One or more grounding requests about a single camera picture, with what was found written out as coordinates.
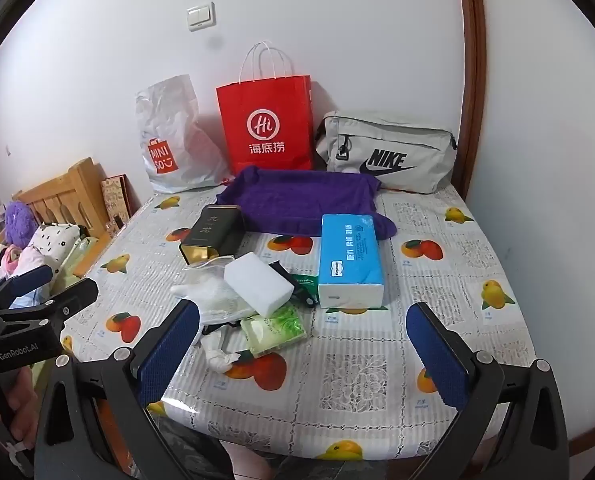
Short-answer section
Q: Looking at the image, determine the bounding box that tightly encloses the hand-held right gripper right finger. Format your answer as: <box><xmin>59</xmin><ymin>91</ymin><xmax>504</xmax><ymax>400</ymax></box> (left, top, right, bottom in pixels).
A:
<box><xmin>406</xmin><ymin>301</ymin><xmax>571</xmax><ymax>480</ymax></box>

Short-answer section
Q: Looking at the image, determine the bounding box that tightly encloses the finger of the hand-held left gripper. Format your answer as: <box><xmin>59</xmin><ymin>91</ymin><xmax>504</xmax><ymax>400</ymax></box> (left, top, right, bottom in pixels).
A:
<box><xmin>0</xmin><ymin>265</ymin><xmax>54</xmax><ymax>312</ymax></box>
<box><xmin>0</xmin><ymin>278</ymin><xmax>101</xmax><ymax>330</ymax></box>

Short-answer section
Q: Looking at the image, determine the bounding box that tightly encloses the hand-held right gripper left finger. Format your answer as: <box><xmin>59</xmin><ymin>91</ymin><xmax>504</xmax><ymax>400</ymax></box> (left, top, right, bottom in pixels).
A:
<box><xmin>34</xmin><ymin>299</ymin><xmax>218</xmax><ymax>480</ymax></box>

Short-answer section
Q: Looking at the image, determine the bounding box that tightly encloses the white tissue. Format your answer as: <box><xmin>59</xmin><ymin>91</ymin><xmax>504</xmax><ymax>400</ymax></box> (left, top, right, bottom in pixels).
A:
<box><xmin>200</xmin><ymin>330</ymin><xmax>242</xmax><ymax>374</ymax></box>

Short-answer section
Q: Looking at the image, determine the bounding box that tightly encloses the white mesh drawstring pouch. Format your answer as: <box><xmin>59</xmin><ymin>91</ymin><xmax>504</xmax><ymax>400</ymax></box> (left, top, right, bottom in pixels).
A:
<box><xmin>182</xmin><ymin>256</ymin><xmax>259</xmax><ymax>334</ymax></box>

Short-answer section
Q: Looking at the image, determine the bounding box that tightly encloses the small green tissue pack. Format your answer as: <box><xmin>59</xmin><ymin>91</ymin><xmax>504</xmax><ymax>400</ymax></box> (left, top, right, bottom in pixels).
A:
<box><xmin>240</xmin><ymin>306</ymin><xmax>308</xmax><ymax>359</ymax></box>

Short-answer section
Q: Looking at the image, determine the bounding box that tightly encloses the white sponge block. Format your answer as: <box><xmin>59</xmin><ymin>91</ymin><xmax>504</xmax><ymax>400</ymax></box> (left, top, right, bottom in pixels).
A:
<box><xmin>224</xmin><ymin>255</ymin><xmax>296</xmax><ymax>319</ymax></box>

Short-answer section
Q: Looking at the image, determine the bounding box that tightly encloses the person's left hand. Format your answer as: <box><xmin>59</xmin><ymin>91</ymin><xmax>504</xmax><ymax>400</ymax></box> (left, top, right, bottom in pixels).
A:
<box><xmin>6</xmin><ymin>366</ymin><xmax>42</xmax><ymax>448</ymax></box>

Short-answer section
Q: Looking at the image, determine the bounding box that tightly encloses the pink clothing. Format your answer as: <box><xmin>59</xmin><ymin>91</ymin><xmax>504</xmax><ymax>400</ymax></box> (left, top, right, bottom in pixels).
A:
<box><xmin>0</xmin><ymin>244</ymin><xmax>46</xmax><ymax>283</ymax></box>

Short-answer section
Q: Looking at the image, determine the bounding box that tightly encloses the polka dot cloth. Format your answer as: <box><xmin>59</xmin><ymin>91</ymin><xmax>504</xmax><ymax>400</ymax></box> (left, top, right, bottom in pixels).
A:
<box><xmin>25</xmin><ymin>222</ymin><xmax>86</xmax><ymax>262</ymax></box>

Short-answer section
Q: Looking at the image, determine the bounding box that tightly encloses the purple plush toy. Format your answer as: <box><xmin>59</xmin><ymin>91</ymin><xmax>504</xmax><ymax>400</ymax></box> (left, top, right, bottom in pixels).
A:
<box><xmin>4</xmin><ymin>201</ymin><xmax>37</xmax><ymax>249</ymax></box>

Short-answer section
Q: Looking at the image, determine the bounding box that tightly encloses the fruit print tablecloth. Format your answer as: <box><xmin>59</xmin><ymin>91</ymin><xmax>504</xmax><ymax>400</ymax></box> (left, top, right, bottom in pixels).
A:
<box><xmin>60</xmin><ymin>180</ymin><xmax>539</xmax><ymax>462</ymax></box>

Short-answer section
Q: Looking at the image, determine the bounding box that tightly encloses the wooden headboard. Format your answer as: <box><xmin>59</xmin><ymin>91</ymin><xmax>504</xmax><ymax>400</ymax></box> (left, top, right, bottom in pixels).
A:
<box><xmin>12</xmin><ymin>157</ymin><xmax>113</xmax><ymax>280</ymax></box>

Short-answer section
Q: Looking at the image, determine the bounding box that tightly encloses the brown patterned box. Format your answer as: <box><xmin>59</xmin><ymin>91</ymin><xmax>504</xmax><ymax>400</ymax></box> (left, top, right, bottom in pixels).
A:
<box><xmin>100</xmin><ymin>174</ymin><xmax>143</xmax><ymax>222</ymax></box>

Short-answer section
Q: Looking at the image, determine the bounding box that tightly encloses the dark tea tin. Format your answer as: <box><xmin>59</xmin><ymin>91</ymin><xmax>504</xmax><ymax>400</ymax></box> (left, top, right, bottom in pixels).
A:
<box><xmin>179</xmin><ymin>205</ymin><xmax>247</xmax><ymax>267</ymax></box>

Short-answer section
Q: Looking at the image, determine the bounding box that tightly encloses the blue tissue pack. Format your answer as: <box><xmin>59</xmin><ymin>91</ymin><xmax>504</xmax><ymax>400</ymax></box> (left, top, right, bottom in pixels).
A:
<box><xmin>317</xmin><ymin>213</ymin><xmax>384</xmax><ymax>309</ymax></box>

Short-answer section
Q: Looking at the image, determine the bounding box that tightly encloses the person's leg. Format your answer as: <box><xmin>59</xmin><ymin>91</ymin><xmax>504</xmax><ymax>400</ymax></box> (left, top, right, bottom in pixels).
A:
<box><xmin>226</xmin><ymin>439</ymin><xmax>291</xmax><ymax>480</ymax></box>

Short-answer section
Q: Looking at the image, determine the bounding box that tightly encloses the black plastic item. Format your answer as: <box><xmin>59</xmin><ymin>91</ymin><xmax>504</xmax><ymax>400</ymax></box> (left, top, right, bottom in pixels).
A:
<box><xmin>272</xmin><ymin>261</ymin><xmax>318</xmax><ymax>307</ymax></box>

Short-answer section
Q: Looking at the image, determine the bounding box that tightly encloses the green wet wipe packet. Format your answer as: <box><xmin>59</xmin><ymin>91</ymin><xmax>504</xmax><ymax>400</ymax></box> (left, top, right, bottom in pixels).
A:
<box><xmin>292</xmin><ymin>272</ymin><xmax>321</xmax><ymax>306</ymax></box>

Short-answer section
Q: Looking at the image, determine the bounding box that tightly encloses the white plastic shopping bag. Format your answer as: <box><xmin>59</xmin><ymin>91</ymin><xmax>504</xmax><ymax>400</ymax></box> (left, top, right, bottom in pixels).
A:
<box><xmin>135</xmin><ymin>74</ymin><xmax>233</xmax><ymax>195</ymax></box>

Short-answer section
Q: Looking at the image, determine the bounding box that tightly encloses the purple towel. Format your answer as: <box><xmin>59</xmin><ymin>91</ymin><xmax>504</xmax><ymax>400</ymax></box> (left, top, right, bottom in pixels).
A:
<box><xmin>215</xmin><ymin>166</ymin><xmax>399</xmax><ymax>239</ymax></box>

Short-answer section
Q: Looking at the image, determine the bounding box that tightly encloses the grey waist bag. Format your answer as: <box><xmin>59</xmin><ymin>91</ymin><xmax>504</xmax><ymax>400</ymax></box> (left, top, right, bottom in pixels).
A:
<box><xmin>315</xmin><ymin>110</ymin><xmax>459</xmax><ymax>195</ymax></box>

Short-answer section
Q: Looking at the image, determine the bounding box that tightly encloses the red paper bag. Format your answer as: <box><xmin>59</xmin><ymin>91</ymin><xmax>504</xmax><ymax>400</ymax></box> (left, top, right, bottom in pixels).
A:
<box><xmin>216</xmin><ymin>41</ymin><xmax>313</xmax><ymax>176</ymax></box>

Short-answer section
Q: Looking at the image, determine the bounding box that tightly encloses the brown wooden door frame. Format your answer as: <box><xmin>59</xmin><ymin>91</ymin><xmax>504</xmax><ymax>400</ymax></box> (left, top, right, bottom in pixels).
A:
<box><xmin>452</xmin><ymin>0</ymin><xmax>491</xmax><ymax>201</ymax></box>

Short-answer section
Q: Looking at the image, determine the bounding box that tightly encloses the white wall light switch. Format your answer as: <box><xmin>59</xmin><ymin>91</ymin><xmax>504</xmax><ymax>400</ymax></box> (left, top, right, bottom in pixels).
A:
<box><xmin>186</xmin><ymin>4</ymin><xmax>216</xmax><ymax>31</ymax></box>

